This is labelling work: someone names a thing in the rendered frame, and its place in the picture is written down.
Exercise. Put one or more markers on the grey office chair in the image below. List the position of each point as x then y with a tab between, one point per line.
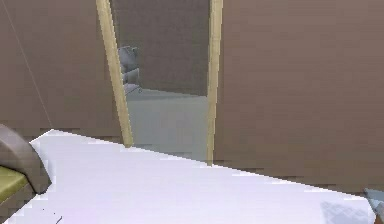
130	65

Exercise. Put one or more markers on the brown sofa with green cushion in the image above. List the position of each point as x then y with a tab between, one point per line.
20	160

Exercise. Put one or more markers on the grey blue angular object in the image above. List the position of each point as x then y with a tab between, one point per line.
377	201

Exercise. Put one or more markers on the pale wooden door frame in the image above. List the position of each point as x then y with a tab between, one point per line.
115	73

